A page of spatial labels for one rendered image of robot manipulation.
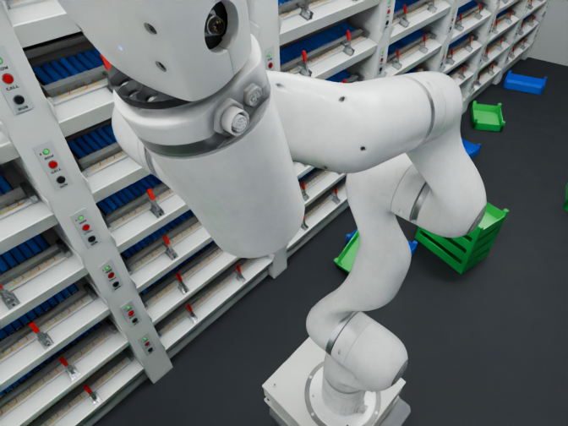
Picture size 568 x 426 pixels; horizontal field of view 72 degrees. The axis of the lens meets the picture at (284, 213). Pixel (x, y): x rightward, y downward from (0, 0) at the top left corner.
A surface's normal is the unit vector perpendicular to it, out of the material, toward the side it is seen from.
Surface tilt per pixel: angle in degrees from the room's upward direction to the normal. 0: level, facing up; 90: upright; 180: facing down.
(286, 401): 4
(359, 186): 75
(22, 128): 90
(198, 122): 101
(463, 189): 54
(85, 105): 19
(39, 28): 109
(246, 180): 97
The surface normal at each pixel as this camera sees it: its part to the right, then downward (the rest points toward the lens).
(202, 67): 0.58, 0.70
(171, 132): -0.05, 0.85
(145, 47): -0.54, 0.78
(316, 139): -0.44, 0.44
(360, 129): -0.13, 0.14
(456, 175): 0.42, 0.01
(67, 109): 0.22, -0.54
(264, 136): 0.82, 0.37
